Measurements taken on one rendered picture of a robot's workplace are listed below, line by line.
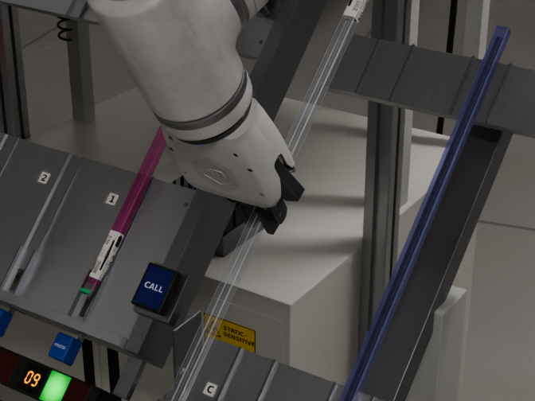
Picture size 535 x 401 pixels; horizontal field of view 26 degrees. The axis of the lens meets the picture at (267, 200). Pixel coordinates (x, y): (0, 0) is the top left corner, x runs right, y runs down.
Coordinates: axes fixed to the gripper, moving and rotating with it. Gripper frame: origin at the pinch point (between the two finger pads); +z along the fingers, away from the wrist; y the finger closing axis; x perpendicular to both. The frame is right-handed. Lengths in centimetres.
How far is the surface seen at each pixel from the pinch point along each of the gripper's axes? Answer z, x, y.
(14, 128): 54, 28, -87
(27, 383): 23.3, -18.8, -30.4
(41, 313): 18.7, -11.9, -30.5
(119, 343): 18.6, -11.8, -18.9
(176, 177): 50, 26, -48
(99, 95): 186, 116, -197
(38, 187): 17.9, 2.8, -41.1
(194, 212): 16.2, 5.1, -17.7
